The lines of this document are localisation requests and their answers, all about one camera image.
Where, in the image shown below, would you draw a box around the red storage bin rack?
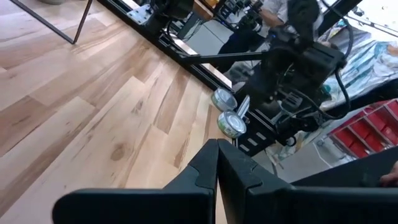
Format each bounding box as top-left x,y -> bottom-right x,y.
328,98 -> 398,160

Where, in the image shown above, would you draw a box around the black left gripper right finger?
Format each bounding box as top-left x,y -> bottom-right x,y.
217,139 -> 398,224

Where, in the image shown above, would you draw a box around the white green label seafood can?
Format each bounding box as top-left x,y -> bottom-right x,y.
217,110 -> 248,139

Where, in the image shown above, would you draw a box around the wooden shelf black metal legs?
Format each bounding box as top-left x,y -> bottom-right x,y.
9,0 -> 94,45

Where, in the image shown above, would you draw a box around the person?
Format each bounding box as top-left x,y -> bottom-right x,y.
217,0 -> 326,74

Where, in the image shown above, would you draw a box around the teal white patterned tarp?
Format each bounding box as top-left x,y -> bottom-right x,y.
320,18 -> 398,110

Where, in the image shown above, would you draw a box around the black table edge rail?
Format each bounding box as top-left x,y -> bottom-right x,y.
98,0 -> 240,94

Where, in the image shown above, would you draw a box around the blue label seafood can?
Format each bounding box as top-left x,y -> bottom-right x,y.
211,87 -> 238,112

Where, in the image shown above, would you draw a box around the black cable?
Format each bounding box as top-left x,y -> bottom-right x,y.
322,0 -> 354,121

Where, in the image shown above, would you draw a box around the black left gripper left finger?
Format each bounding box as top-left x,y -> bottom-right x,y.
52,139 -> 218,224

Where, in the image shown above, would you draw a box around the person's hand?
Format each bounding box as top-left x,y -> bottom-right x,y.
379,161 -> 398,188

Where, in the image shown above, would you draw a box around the black corner plate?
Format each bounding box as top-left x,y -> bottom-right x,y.
238,124 -> 277,157

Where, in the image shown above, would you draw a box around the black camera equipment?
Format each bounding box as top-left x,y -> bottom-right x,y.
217,0 -> 265,34

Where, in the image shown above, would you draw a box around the silver corner bracket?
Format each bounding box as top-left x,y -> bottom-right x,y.
126,3 -> 154,25

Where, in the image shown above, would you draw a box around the grey metal strip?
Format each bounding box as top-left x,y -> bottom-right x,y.
236,95 -> 251,119

